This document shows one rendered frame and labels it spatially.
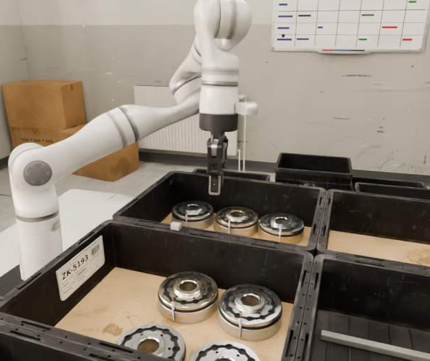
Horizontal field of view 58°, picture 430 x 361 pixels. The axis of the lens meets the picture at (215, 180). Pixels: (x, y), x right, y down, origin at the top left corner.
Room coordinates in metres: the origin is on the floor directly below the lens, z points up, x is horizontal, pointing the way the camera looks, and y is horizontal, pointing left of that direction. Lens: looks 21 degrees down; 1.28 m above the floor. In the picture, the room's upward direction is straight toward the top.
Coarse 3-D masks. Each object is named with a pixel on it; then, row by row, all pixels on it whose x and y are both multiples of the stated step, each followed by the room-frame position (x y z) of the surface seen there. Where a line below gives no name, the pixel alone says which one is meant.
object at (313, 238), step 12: (240, 180) 0.90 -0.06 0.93; (252, 180) 0.90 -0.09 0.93; (264, 180) 0.90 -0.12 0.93; (144, 192) 0.83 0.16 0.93; (324, 192) 0.83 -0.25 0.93; (132, 204) 0.76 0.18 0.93; (324, 204) 0.77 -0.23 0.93; (120, 216) 0.70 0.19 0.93; (192, 228) 0.65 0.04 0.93; (312, 228) 0.65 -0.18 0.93; (252, 240) 0.61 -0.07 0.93; (264, 240) 0.61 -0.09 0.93; (312, 240) 0.61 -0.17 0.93; (312, 252) 0.58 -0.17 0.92
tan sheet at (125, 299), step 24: (96, 288) 0.60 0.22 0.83; (120, 288) 0.60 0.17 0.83; (144, 288) 0.60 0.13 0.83; (72, 312) 0.54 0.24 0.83; (96, 312) 0.54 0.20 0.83; (120, 312) 0.54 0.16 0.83; (144, 312) 0.54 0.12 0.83; (216, 312) 0.54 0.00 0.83; (288, 312) 0.54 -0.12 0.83; (96, 336) 0.48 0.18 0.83; (192, 336) 0.48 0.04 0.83; (216, 336) 0.48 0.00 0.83; (264, 360) 0.43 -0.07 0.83
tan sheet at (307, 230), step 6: (168, 216) 0.90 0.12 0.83; (162, 222) 0.87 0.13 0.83; (168, 222) 0.87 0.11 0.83; (258, 222) 0.87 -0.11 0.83; (204, 228) 0.84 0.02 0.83; (210, 228) 0.84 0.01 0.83; (258, 228) 0.84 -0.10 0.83; (306, 228) 0.84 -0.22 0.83; (252, 234) 0.81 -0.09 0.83; (258, 234) 0.81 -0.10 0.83; (306, 234) 0.81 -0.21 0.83; (306, 240) 0.78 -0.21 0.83
